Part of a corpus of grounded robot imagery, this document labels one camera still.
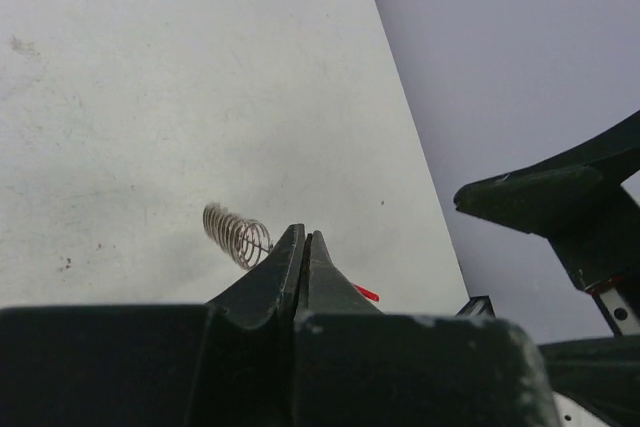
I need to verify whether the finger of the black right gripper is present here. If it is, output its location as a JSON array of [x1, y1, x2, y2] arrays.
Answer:
[[453, 113, 639, 237], [539, 336, 639, 427]]

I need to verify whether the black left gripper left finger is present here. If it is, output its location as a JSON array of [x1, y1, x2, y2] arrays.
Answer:
[[208, 224, 306, 330]]

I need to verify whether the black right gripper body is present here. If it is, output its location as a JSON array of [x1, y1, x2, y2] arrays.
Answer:
[[538, 171, 639, 336]]

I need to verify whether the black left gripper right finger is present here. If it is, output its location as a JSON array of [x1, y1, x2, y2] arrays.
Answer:
[[299, 231, 381, 315]]

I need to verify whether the red round key tag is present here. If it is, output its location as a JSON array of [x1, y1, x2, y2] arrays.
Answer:
[[353, 284, 380, 302]]

